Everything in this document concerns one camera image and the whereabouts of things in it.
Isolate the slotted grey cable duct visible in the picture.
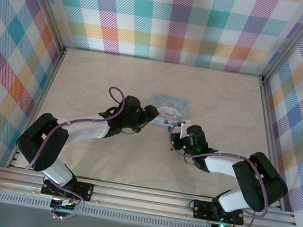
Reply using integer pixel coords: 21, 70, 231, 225
0, 191, 211, 227

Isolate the aluminium frame post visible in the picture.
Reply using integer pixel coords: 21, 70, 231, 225
11, 0, 76, 53
259, 0, 303, 91

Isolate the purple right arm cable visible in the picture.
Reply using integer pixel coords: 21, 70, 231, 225
153, 119, 281, 227

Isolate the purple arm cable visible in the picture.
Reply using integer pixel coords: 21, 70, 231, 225
18, 74, 129, 226
153, 119, 281, 227

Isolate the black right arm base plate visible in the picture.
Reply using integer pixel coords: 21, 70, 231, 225
191, 198, 247, 226

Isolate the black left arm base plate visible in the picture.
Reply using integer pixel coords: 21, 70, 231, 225
40, 175, 95, 203

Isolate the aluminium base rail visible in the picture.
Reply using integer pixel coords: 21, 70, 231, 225
0, 163, 301, 227

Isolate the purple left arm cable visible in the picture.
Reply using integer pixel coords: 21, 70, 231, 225
18, 74, 129, 226

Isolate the aluminium table side rail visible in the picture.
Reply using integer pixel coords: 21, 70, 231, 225
7, 40, 69, 174
240, 76, 303, 211

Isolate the thin black cable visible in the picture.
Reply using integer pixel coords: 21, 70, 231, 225
182, 153, 198, 167

